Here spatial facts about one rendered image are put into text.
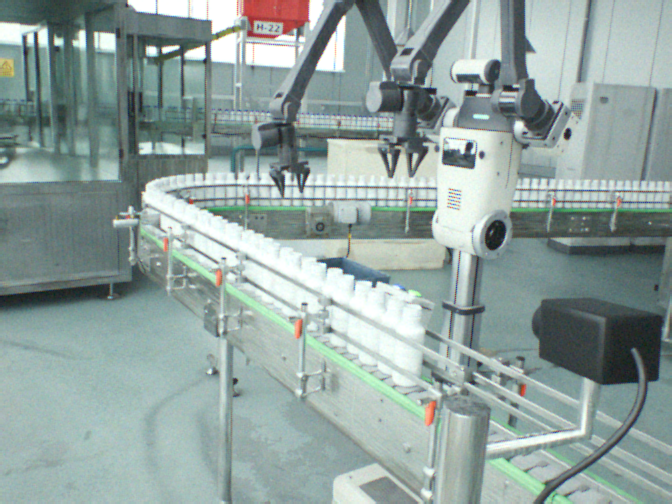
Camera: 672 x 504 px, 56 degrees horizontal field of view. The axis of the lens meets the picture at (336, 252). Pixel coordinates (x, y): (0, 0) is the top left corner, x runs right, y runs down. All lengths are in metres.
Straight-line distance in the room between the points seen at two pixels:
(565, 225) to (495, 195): 2.15
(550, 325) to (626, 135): 7.33
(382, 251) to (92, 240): 2.64
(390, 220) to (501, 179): 1.66
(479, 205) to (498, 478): 1.00
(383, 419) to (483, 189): 0.84
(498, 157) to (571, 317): 1.48
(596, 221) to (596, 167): 3.43
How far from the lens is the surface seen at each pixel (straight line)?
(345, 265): 2.55
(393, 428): 1.34
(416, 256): 6.20
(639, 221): 4.42
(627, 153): 7.84
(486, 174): 1.92
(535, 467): 1.14
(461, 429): 0.47
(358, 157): 5.82
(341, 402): 1.48
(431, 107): 2.14
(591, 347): 0.46
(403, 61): 1.51
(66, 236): 4.88
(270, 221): 3.37
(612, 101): 7.65
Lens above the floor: 1.56
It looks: 13 degrees down
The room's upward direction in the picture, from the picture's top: 3 degrees clockwise
